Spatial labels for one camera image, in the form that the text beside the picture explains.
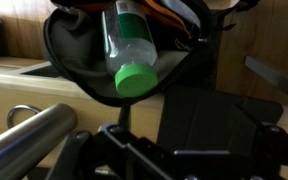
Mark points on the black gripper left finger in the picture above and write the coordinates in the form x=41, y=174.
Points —
x=71, y=162

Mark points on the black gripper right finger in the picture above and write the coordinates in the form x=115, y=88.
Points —
x=265, y=152

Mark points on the clear container with green lid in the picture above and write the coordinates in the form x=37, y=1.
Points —
x=129, y=49

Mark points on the stainless steel tumbler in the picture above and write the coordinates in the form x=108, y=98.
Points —
x=25, y=145

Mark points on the black table mat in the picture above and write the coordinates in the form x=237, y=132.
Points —
x=200, y=119

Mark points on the black backpack with blue straps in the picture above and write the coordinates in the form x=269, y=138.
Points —
x=181, y=30

